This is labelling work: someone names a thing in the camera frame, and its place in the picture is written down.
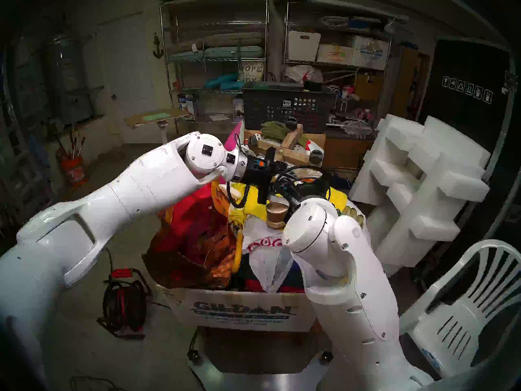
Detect white stand cardboard-top table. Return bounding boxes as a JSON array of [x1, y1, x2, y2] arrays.
[[123, 108, 192, 144]]

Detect dark blue fabric bag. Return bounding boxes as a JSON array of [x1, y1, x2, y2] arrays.
[[238, 252, 306, 291]]

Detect red fabric item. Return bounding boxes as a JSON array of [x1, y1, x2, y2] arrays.
[[244, 278, 306, 294]]

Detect chrome wire shelf with boxes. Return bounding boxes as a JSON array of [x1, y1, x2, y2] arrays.
[[282, 1, 393, 118]]

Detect chrome wire shelf with cushions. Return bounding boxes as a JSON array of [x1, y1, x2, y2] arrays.
[[160, 0, 270, 150]]

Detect small labelled cardboard box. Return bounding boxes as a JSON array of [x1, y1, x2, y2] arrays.
[[317, 43, 354, 65]]

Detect teal seat cushion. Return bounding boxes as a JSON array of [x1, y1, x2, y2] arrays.
[[168, 46, 264, 61]]

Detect white strap wedge sandal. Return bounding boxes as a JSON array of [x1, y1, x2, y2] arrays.
[[265, 195, 292, 230]]

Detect pink white plastic bag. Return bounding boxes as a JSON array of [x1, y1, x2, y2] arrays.
[[285, 64, 324, 84]]

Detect black plastic mesh basket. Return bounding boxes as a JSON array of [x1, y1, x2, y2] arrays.
[[242, 81, 336, 134]]

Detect black flight case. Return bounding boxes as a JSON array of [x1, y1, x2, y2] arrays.
[[415, 38, 521, 272]]

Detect white foam packing block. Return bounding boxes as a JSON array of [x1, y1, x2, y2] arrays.
[[350, 113, 491, 268]]

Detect small Gildan cardboard box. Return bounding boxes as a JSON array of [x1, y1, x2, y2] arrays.
[[351, 35, 390, 71]]

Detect brown cardboard box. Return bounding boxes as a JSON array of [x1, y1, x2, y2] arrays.
[[353, 72, 384, 101]]

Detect white storage bin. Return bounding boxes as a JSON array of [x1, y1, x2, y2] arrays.
[[287, 30, 321, 62]]

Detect tan wooden board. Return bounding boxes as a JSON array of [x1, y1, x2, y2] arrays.
[[391, 46, 420, 118]]

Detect orange bucket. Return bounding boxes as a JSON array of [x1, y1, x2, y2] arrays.
[[61, 156, 86, 187]]

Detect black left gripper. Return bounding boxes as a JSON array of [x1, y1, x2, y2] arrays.
[[242, 147, 293, 205]]

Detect HOPE text pillow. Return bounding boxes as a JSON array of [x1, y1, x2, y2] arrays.
[[238, 61, 265, 83]]

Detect grey water heater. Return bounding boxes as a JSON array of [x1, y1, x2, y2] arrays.
[[51, 32, 94, 124]]

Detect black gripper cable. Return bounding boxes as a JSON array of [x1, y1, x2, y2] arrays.
[[275, 165, 333, 199], [225, 182, 250, 209]]

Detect turquoise folded cushion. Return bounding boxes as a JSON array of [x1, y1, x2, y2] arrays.
[[205, 72, 240, 90]]

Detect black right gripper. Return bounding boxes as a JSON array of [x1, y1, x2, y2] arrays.
[[281, 176, 331, 209]]

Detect white plastic chair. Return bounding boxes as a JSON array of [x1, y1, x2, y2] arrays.
[[399, 239, 521, 389]]

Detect large Gildan cardboard box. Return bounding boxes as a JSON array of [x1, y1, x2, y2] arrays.
[[157, 282, 316, 333]]

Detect red orange patterned bag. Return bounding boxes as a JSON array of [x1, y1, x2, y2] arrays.
[[142, 182, 239, 290]]

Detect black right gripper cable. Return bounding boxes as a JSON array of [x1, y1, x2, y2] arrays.
[[275, 165, 333, 199]]

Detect white door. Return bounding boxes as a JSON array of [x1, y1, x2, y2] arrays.
[[99, 12, 161, 144]]

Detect large brown box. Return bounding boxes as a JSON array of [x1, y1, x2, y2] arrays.
[[324, 132, 375, 170]]

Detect crumpled clear plastic bag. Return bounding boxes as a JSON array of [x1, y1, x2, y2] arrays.
[[340, 119, 375, 136]]

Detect white red-print plastic bag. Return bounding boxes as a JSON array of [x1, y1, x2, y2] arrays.
[[242, 215, 296, 294]]

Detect green knit gloves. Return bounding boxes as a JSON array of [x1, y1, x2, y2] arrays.
[[260, 121, 308, 146]]

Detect wooden cross caster dolly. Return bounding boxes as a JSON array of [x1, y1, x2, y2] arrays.
[[244, 123, 324, 169]]

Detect black floor cable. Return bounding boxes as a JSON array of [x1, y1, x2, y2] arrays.
[[69, 376, 116, 391]]

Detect blue white product box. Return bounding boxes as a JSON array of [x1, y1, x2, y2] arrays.
[[178, 93, 201, 120]]

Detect beige green work glove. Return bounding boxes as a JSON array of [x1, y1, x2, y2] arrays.
[[342, 205, 366, 228]]

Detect yellow curved handle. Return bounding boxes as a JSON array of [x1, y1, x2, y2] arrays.
[[232, 229, 243, 273]]

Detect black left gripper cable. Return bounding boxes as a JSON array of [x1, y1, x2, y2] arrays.
[[225, 182, 250, 209]]

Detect beige seat cushion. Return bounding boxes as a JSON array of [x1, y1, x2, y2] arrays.
[[166, 39, 206, 56], [204, 32, 263, 48]]

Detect red black cable reel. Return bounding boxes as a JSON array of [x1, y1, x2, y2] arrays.
[[97, 268, 152, 340]]

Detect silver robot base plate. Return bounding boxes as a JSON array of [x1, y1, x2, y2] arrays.
[[187, 349, 338, 391]]

